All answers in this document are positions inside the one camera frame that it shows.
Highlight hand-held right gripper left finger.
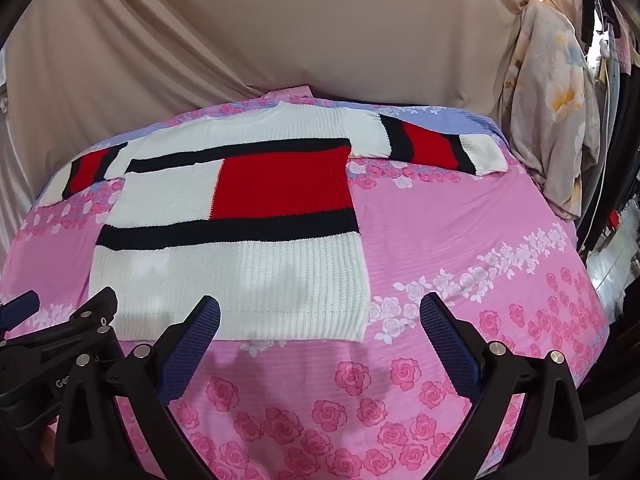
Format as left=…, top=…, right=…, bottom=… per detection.
left=54, top=296, right=223, bottom=480

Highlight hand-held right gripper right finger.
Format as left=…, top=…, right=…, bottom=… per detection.
left=420, top=294, right=591, bottom=480

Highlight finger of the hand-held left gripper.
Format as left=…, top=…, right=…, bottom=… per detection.
left=0, top=290, right=41, bottom=334
left=69, top=287, right=124, bottom=375

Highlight white red black knit sweater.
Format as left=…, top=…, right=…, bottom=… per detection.
left=37, top=101, right=508, bottom=345

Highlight dark hanging clothes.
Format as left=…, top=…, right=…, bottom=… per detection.
left=574, top=0, right=640, bottom=266

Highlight pink floral bed sheet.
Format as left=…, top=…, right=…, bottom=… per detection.
left=0, top=85, right=608, bottom=480

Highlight pale floral hanging cloth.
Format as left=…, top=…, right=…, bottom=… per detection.
left=492, top=0, right=602, bottom=221

